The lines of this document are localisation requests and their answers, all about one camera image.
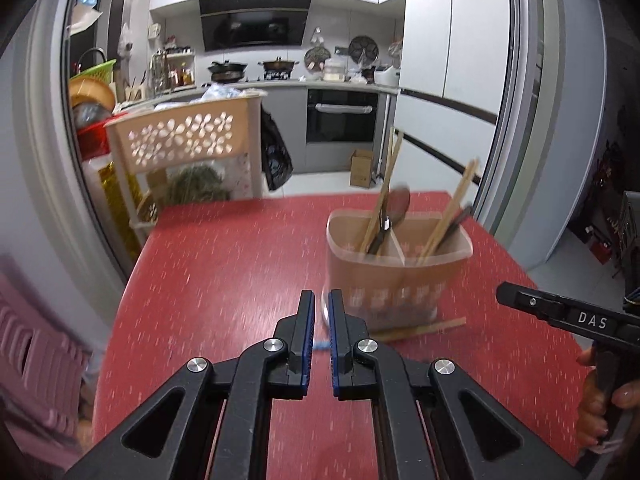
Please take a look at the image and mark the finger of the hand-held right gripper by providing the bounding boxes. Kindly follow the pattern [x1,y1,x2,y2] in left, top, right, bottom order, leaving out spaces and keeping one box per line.
[496,281,568,328]

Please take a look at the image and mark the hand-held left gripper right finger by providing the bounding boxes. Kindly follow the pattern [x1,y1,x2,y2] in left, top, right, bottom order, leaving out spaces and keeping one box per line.
[329,288,583,480]

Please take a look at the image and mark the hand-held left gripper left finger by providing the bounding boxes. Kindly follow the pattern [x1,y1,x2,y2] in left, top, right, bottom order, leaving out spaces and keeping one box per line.
[65,289,317,480]

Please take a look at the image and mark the beige plastic utensil holder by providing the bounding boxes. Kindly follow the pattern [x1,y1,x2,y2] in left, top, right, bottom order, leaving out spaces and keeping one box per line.
[325,209,474,328]

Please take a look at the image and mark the blue patterned chopstick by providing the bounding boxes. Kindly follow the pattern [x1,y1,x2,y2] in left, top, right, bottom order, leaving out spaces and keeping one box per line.
[312,316,467,352]

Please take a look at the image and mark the dark grey spoon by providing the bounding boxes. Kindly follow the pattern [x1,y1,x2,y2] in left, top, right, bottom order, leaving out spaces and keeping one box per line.
[427,205,474,261]
[367,185,412,256]

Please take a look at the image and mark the person's right hand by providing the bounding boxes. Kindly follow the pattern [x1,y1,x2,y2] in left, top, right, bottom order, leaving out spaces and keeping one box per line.
[576,347,640,443]

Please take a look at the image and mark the cardboard box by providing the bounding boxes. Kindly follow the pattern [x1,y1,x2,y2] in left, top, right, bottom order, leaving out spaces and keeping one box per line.
[349,149,375,189]

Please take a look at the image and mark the black plastic bag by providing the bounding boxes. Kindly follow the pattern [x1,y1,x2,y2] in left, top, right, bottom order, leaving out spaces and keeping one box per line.
[260,107,295,191]

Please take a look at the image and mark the bag of green vegetables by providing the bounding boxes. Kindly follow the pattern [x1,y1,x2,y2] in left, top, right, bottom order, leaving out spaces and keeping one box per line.
[165,164,232,206]

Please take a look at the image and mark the black built-in oven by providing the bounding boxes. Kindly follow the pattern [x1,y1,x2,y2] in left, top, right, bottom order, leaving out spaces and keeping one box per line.
[306,87,379,143]

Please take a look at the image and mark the yellow oil bottle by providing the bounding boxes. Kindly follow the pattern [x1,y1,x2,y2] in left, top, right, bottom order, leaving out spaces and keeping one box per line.
[97,160,143,256]

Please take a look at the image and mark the beige flower-cutout storage rack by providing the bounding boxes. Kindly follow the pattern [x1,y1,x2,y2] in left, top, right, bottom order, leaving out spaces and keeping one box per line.
[105,91,268,241]

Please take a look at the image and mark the pink plastic stool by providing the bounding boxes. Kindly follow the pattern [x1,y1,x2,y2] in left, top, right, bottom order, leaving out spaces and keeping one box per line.
[0,255,93,441]

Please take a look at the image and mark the white refrigerator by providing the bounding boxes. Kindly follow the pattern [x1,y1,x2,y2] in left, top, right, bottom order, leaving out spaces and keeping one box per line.
[395,0,516,196]

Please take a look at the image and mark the dark pot with lid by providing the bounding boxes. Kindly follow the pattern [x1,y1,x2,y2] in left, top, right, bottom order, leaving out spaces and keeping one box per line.
[257,56,301,78]

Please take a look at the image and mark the black wok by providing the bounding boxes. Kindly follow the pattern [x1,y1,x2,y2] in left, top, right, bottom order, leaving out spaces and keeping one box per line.
[207,60,249,83]

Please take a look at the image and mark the red basin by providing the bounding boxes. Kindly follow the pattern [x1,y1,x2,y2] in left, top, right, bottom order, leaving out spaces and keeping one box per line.
[76,121,113,160]

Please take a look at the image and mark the spice rack with bottles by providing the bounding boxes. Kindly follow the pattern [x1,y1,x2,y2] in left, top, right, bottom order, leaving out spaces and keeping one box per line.
[150,45,198,96]

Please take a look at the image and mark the metal bowl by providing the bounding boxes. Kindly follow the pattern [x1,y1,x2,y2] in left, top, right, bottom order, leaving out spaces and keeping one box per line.
[74,102,108,128]

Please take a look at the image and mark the black range hood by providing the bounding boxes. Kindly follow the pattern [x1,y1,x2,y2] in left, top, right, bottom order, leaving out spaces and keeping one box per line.
[199,0,313,52]

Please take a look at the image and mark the orange basin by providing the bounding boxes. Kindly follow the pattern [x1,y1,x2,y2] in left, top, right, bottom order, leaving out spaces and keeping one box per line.
[69,79,116,111]

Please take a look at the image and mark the green plastic basket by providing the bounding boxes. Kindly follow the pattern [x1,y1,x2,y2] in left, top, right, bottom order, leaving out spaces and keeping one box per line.
[69,59,117,83]

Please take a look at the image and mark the hanging white plastic bag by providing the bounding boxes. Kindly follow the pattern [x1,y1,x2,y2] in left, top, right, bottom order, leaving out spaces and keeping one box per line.
[118,22,136,58]

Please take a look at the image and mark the large round wall trivet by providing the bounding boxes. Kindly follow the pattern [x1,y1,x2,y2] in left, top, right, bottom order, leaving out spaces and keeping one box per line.
[348,35,382,63]

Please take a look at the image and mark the grey sliding door frame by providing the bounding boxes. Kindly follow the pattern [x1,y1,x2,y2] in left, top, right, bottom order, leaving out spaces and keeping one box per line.
[22,0,551,286]

